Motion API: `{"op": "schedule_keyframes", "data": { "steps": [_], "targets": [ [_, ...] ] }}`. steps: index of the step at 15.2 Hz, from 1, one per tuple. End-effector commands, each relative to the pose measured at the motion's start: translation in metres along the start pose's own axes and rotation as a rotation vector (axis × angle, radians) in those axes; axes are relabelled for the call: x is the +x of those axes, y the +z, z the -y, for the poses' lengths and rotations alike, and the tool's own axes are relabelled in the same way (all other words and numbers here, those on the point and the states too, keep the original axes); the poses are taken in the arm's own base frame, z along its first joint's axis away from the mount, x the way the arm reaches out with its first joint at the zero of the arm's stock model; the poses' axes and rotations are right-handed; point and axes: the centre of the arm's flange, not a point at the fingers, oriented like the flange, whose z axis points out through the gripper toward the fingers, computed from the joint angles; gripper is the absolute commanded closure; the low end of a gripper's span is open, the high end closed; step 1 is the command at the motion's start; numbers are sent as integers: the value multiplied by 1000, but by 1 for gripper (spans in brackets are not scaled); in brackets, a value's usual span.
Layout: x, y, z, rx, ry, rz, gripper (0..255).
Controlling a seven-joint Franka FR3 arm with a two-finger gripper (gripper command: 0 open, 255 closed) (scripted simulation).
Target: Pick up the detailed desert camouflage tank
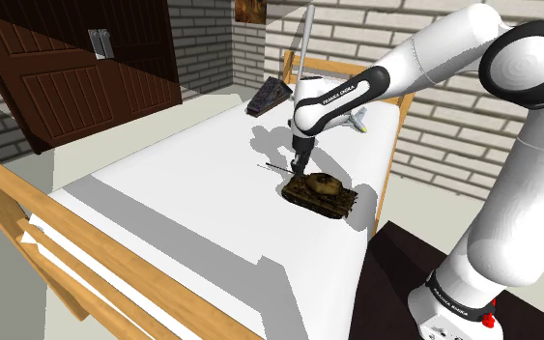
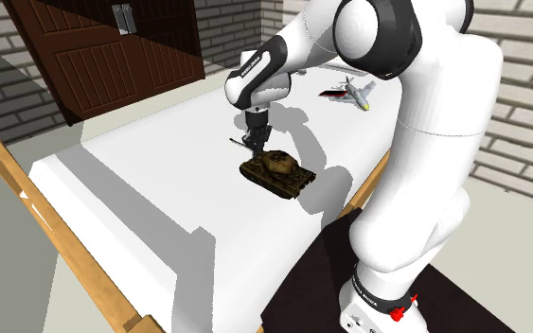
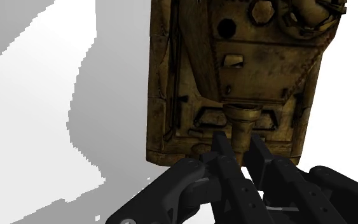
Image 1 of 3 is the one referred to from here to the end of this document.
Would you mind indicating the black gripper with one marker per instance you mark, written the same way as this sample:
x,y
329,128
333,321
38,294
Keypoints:
x,y
299,159

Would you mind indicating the brown toy tank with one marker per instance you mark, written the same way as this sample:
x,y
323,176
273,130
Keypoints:
x,y
321,190

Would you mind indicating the dark robot stand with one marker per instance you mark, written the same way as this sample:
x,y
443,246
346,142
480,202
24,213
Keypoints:
x,y
394,282

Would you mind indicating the brown wall picture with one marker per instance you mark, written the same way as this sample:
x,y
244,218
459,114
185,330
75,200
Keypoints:
x,y
250,10

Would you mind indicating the grey baseball bat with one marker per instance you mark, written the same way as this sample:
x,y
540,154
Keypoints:
x,y
305,42

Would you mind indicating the dark brown wooden door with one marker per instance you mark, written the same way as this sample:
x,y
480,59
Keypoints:
x,y
78,70

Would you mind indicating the wooden bed with white mattress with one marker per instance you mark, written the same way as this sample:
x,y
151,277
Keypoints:
x,y
196,198

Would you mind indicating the white toy airplane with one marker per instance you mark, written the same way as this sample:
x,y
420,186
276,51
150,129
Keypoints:
x,y
357,121

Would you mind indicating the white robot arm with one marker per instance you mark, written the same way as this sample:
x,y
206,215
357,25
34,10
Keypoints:
x,y
512,188

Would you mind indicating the dark wedge-shaped box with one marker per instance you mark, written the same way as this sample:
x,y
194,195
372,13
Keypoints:
x,y
267,97

